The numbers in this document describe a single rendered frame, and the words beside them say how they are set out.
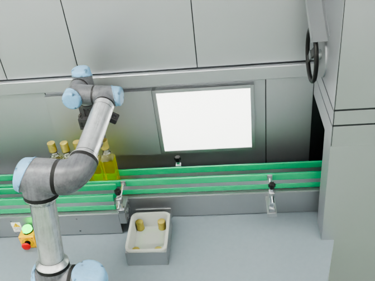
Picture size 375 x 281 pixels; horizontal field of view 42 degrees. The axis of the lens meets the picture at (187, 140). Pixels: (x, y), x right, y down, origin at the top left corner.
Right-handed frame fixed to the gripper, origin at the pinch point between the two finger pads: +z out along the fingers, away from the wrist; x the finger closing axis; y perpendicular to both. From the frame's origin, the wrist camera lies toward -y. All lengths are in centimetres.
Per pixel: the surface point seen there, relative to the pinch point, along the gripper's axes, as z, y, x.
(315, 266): 40, -88, 28
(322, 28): -45, -88, -8
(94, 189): 21.3, 6.7, 7.2
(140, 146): 12.5, -11.4, -13.0
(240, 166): 20, -57, -9
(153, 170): 19.8, -18.2, -4.9
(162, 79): -21.4, -25.7, -15.3
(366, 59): -43, -100, 12
